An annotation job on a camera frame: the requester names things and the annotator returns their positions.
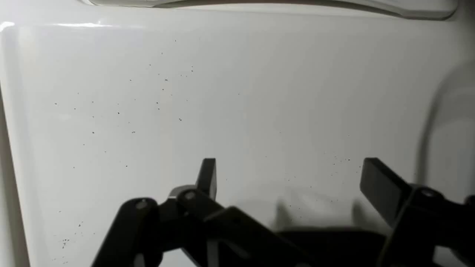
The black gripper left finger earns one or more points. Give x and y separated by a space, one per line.
193 222

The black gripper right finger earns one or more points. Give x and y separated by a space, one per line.
420 219

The white washing machine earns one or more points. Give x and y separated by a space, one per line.
105 102

